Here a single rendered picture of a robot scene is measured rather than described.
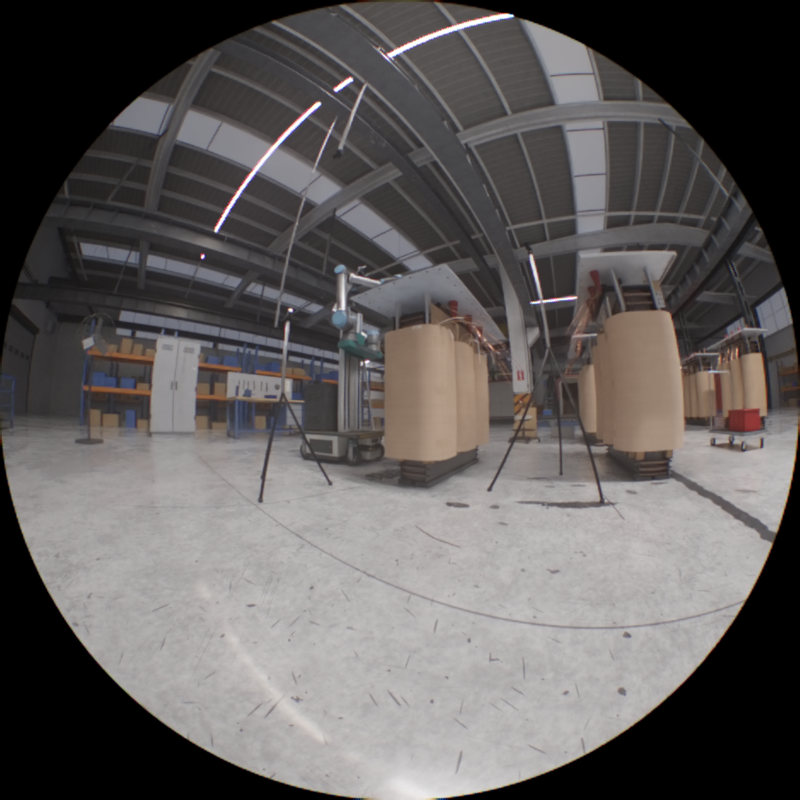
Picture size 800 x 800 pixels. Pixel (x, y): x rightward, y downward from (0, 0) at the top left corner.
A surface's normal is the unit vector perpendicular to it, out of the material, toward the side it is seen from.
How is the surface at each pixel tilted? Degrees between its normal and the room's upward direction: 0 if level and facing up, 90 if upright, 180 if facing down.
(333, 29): 180
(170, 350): 90
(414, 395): 90
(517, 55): 175
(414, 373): 90
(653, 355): 90
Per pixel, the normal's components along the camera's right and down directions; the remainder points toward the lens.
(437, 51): 0.08, 0.99
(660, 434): -0.58, -0.05
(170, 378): 0.82, -0.04
